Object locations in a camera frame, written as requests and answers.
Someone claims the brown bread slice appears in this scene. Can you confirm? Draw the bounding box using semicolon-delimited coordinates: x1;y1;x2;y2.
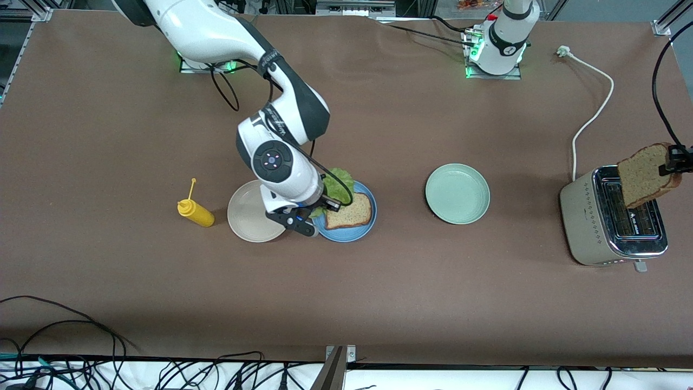
617;142;683;210
325;192;373;230

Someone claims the green lettuce leaf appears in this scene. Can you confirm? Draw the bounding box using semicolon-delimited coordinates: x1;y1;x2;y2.
310;167;356;218

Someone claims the blue round plate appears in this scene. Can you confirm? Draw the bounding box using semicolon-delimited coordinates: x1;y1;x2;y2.
313;180;378;243

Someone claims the beige round plate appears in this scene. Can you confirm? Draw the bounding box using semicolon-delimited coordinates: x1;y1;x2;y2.
227;179;287;243

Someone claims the green round plate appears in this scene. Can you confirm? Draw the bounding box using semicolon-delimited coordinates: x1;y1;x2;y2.
425;163;491;225

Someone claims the beige chrome toaster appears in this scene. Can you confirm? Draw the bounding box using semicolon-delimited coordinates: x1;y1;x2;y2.
559;165;669;273

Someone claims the yellow squeeze bottle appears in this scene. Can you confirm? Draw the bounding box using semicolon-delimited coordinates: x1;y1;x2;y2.
177;178;215;228

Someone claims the grey aluminium profile beam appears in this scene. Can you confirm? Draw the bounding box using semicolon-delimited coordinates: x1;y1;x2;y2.
310;347;347;390

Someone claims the grey power strip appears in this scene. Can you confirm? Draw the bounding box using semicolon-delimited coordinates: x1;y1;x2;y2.
316;0;397;17

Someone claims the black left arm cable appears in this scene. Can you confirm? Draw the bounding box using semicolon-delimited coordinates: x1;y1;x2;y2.
652;21;693;147

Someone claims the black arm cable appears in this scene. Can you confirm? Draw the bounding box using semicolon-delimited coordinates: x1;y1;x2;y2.
652;21;693;147
210;58;354;207

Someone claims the aluminium frame profile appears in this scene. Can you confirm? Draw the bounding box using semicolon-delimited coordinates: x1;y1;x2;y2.
652;0;693;37
0;0;55;103

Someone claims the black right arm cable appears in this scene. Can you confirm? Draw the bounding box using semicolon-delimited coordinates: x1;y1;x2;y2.
210;58;354;207

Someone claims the metal corner bracket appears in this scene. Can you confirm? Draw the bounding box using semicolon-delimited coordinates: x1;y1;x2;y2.
325;345;357;362

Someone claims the white toaster power cable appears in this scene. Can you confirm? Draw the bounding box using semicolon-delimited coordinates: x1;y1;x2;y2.
557;46;616;183

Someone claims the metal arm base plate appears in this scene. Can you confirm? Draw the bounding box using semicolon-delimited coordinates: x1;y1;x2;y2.
180;54;240;74
464;27;523;81

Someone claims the black base cable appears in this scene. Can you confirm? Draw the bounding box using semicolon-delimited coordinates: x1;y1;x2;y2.
379;22;477;48

